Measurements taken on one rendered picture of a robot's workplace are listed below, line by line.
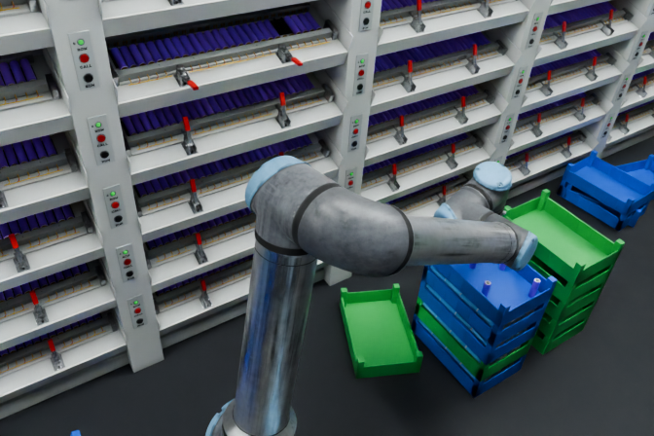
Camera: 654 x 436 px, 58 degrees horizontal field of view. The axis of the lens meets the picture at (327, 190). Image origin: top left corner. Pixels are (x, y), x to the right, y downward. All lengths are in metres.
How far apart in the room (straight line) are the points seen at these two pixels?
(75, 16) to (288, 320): 0.70
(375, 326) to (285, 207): 1.16
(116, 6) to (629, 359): 1.81
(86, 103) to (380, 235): 0.73
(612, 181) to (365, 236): 2.06
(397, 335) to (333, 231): 1.17
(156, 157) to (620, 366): 1.56
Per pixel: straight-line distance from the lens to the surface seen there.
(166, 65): 1.41
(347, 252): 0.86
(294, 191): 0.90
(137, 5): 1.32
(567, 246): 1.99
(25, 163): 1.47
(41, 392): 1.93
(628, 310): 2.36
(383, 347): 1.96
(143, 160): 1.49
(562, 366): 2.08
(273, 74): 1.50
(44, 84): 1.38
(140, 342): 1.85
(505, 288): 1.77
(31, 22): 1.28
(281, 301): 1.01
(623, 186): 2.82
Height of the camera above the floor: 1.53
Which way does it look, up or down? 37 degrees down
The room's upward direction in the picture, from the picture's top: 4 degrees clockwise
